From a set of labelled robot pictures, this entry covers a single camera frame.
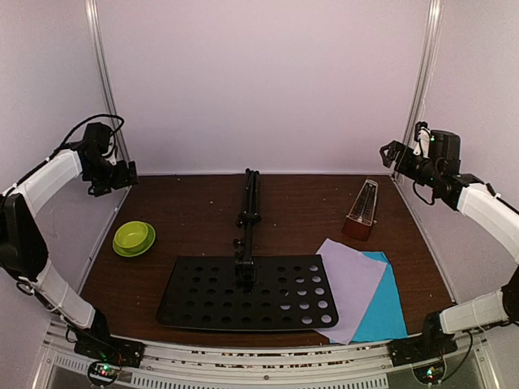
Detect left aluminium frame post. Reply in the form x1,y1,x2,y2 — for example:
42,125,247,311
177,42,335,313
84,0,122,163

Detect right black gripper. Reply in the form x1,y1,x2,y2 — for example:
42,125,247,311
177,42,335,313
380,140,440,187

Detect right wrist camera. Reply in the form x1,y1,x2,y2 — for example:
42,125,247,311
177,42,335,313
413,122,431,158

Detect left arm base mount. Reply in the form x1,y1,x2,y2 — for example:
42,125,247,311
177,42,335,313
73,331,145,388

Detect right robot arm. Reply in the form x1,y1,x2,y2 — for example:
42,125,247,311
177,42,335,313
380,122,518,358

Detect wooden metronome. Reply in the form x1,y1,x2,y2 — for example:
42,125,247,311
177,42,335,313
341,179,379,242

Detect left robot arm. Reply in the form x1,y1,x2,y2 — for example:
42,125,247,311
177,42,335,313
1,113,138,360

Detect lilac sheet music paper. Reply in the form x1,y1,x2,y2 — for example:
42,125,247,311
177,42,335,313
317,238,387,344

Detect black perforated music stand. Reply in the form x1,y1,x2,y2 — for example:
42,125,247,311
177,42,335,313
156,169,339,332

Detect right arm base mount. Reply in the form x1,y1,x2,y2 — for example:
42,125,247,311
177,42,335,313
388,336,457,386

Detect aluminium front rail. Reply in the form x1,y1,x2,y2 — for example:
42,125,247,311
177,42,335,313
40,318,498,389

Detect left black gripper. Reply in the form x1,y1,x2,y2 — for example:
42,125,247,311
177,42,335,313
85,156,139,196

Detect green bowl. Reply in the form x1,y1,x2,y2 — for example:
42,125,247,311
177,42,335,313
112,220,157,258

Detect cyan paper sheet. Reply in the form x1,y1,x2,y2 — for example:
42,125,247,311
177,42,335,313
352,251,408,343

